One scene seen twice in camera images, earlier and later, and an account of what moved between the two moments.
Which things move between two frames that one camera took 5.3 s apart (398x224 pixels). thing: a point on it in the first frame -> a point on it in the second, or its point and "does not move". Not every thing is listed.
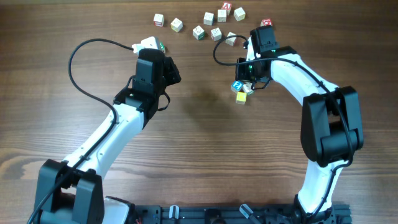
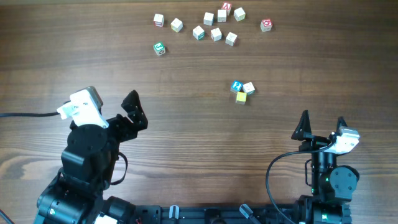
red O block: x=266 y=22 does not move
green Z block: x=247 y=88 does not move
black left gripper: x=171 y=71 -> x=125 y=124
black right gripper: x=240 y=74 -> x=306 y=130
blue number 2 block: x=236 y=86 does not move
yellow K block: x=241 y=98 does not move
